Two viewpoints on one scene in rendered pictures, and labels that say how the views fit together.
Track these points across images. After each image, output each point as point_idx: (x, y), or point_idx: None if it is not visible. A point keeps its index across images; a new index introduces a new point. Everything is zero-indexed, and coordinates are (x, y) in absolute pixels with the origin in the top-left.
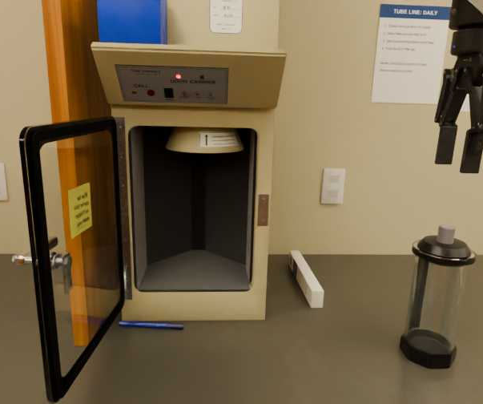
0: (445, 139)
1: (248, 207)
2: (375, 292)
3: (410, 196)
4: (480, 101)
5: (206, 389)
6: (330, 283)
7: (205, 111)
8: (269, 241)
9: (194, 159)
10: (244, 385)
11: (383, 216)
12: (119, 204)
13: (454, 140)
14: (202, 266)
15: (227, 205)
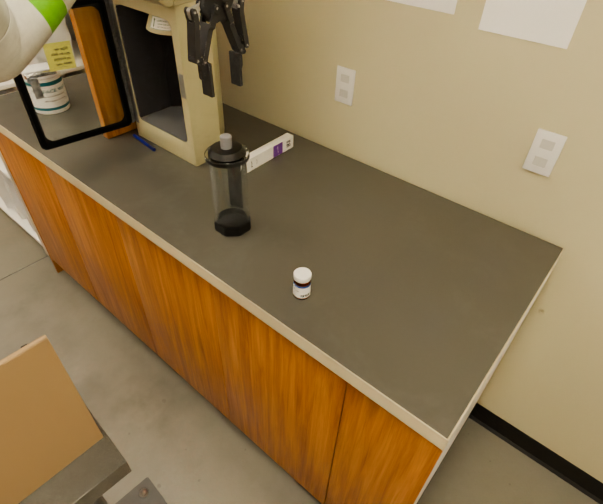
0: (232, 63)
1: None
2: (294, 186)
3: (414, 119)
4: (202, 36)
5: (113, 179)
6: (281, 167)
7: (142, 0)
8: (298, 121)
9: None
10: (128, 186)
11: (387, 131)
12: (115, 58)
13: (238, 65)
14: None
15: None
